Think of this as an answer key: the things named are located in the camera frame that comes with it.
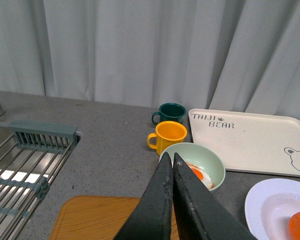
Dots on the yellow mug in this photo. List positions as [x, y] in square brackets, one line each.
[166, 133]

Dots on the wooden cutting board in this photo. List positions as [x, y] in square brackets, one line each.
[87, 217]

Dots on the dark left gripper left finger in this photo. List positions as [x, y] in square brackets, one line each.
[152, 217]

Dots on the white round plate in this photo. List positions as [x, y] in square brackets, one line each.
[269, 205]

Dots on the dark green mug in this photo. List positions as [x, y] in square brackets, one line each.
[169, 112]

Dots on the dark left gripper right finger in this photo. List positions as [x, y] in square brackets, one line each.
[199, 215]

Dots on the light green bowl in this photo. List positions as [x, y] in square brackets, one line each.
[202, 157]

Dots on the green sink drying rack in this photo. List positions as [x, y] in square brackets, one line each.
[32, 153]

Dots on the toy fried egg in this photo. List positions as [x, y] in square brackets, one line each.
[201, 175]

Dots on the cream bear tray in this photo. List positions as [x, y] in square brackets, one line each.
[249, 142]

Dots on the white curtain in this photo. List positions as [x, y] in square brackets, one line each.
[233, 55]

